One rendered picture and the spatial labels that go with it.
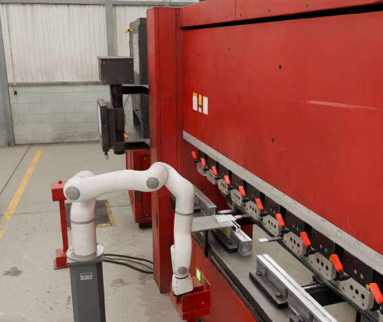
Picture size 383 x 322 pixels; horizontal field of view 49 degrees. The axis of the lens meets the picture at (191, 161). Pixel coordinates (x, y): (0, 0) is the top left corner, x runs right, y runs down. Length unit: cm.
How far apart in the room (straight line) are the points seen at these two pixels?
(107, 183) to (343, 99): 113
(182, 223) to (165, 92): 139
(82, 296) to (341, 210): 138
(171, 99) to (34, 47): 631
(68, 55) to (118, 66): 597
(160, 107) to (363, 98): 200
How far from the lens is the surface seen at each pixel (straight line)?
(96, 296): 235
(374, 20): 146
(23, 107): 941
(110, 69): 328
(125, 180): 204
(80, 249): 225
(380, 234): 148
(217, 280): 260
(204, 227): 254
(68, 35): 922
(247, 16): 218
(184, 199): 203
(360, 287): 161
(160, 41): 318
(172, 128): 327
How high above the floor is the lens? 205
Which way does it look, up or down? 15 degrees down
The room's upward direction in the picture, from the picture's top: straight up
